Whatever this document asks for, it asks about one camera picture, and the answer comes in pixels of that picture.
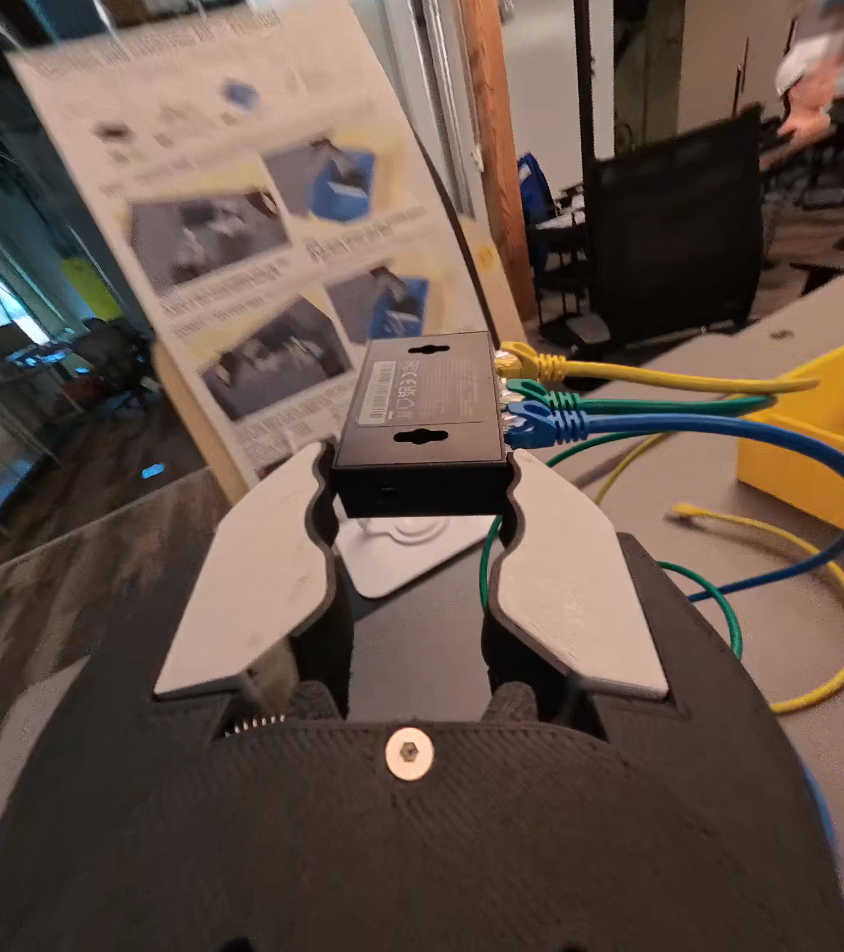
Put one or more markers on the interior glass window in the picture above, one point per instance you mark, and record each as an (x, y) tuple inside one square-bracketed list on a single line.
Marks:
[(20, 297)]

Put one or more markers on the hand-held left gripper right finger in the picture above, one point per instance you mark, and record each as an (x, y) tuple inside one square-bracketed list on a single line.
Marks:
[(578, 595)]

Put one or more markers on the wooden poster board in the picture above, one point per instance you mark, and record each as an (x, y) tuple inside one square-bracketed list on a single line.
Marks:
[(496, 282)]

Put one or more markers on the yellow plastic bin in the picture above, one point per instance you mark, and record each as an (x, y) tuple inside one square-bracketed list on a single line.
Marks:
[(824, 461)]

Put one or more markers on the white door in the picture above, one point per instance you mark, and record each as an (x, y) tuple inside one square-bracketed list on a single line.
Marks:
[(429, 89)]

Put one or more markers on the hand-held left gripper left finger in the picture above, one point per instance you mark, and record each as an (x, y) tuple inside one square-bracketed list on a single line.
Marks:
[(251, 580)]

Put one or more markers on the black network switch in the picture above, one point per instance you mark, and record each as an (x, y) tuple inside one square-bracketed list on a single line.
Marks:
[(422, 416)]

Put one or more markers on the instruction poster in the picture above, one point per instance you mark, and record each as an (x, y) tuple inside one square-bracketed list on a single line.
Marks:
[(243, 186)]

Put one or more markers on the wooden support post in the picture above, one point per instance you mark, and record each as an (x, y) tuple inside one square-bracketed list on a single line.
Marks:
[(500, 149)]

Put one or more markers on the black fabric panel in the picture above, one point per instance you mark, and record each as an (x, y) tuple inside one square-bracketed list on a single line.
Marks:
[(675, 223)]

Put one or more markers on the white round pad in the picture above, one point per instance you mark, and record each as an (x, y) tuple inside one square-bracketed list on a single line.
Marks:
[(407, 558)]

